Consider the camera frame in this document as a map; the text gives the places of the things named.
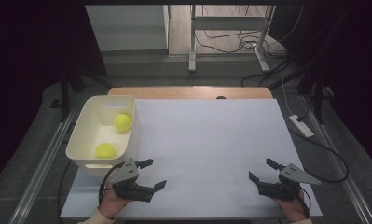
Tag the white power strip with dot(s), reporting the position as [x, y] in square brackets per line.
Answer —
[301, 126]

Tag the white board sheet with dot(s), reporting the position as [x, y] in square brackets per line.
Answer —
[190, 130]

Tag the white cabinet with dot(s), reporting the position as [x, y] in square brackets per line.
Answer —
[127, 28]

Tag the grey metal floor rail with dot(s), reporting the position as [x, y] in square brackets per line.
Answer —
[40, 174]
[351, 186]

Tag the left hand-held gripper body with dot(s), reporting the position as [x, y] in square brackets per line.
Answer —
[127, 189]

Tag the white plastic bin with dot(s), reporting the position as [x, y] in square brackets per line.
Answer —
[90, 130]

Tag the white metal desk frame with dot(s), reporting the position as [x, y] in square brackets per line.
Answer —
[224, 23]

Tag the yellow tennis ball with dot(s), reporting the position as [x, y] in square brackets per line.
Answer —
[105, 151]
[122, 122]

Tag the person's left hand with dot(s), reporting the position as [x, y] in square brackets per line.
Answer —
[110, 205]

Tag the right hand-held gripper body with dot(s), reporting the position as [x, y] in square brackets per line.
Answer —
[280, 190]

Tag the black stand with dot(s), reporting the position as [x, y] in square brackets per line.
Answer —
[318, 99]
[64, 93]

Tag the person's right hand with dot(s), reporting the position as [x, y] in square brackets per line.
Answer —
[292, 209]

